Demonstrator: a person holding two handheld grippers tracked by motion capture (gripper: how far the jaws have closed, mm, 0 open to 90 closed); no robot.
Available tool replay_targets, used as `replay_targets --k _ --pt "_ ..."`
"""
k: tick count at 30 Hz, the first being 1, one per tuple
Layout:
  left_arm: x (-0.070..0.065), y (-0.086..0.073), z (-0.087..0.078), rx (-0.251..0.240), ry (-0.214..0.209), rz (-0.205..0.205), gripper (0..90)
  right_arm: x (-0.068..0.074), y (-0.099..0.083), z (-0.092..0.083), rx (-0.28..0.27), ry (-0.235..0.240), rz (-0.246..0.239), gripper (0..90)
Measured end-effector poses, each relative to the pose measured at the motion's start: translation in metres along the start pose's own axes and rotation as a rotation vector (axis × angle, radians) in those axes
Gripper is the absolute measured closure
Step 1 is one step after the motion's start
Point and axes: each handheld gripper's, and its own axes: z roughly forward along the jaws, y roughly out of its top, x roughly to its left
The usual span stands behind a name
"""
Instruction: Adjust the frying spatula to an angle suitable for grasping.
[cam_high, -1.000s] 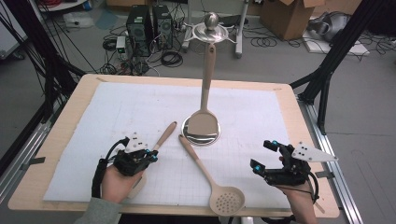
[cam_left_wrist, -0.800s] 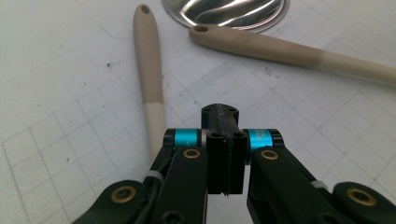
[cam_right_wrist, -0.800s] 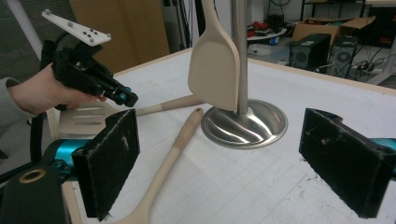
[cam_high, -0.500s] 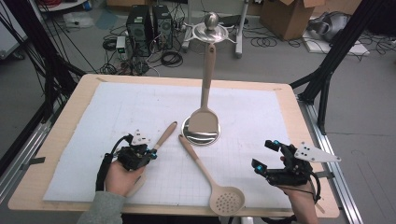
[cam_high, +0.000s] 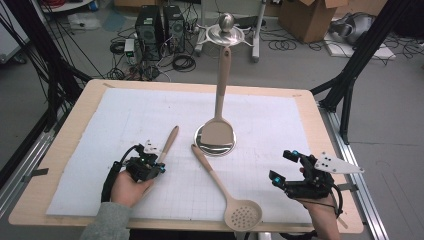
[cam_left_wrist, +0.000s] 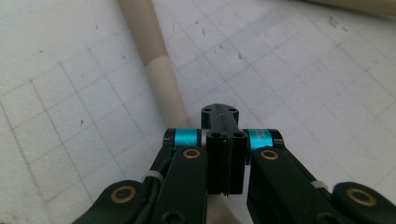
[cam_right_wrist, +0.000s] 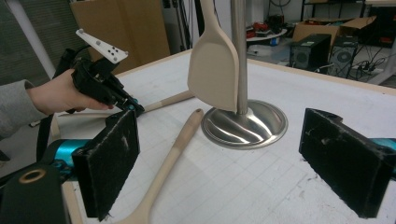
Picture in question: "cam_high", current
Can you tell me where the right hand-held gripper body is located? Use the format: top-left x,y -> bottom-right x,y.
284,151 -> 365,200

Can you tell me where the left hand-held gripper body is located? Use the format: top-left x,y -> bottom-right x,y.
125,139 -> 162,183

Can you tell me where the beige slotted spatula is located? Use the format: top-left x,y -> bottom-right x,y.
155,125 -> 180,165

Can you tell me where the beige skimmer spoon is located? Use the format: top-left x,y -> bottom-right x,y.
190,143 -> 263,233

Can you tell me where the beige solid spatula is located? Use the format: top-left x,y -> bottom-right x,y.
200,46 -> 235,147

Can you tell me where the stainless steel utensil stand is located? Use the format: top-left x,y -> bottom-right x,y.
194,12 -> 255,158

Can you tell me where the person's left hand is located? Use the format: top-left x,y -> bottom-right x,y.
110,169 -> 155,208

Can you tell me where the person's right hand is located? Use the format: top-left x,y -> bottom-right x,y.
297,195 -> 342,240

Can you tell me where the white grid mat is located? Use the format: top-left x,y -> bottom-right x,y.
45,87 -> 329,225

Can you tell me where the white power adapter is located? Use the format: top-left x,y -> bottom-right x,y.
123,38 -> 136,58

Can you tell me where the black computer tower with sticker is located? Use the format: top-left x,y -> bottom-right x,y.
134,4 -> 165,62

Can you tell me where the large open cardboard box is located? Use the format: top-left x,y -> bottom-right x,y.
278,0 -> 348,44

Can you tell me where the white flat board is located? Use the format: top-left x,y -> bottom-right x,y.
323,41 -> 398,61

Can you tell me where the grey and black device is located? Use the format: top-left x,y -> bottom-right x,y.
328,12 -> 376,46

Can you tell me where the clear plastic bag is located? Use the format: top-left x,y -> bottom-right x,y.
68,12 -> 102,32

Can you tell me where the round white table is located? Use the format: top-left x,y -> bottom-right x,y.
39,0 -> 95,14

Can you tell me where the white panel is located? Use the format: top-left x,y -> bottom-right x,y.
0,9 -> 29,64

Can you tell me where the aluminium rail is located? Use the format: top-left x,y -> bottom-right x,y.
0,128 -> 56,218
318,106 -> 390,240

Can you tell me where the black coiled cable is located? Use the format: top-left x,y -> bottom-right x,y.
171,53 -> 197,73

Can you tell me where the black metal frame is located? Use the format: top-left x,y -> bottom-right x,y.
309,0 -> 414,146
0,0 -> 93,133

